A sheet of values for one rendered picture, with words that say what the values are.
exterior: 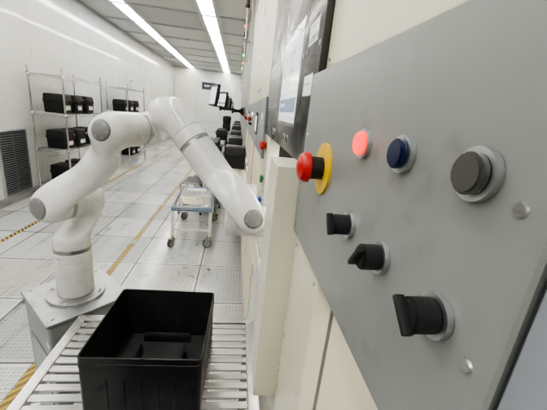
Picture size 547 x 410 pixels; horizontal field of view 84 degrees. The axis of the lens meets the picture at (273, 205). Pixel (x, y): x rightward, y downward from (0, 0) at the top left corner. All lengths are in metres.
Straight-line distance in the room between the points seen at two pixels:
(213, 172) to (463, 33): 0.69
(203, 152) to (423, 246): 0.69
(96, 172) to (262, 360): 0.73
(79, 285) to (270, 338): 0.83
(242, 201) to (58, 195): 0.64
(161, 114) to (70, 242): 0.60
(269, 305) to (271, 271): 0.08
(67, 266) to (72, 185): 0.31
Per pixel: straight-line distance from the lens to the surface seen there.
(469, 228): 0.18
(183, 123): 0.86
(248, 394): 0.97
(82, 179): 1.12
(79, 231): 1.27
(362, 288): 0.29
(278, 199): 0.56
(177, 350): 1.07
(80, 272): 1.32
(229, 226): 0.81
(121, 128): 0.93
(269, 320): 0.68
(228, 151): 3.72
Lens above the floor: 1.49
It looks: 17 degrees down
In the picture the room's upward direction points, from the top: 6 degrees clockwise
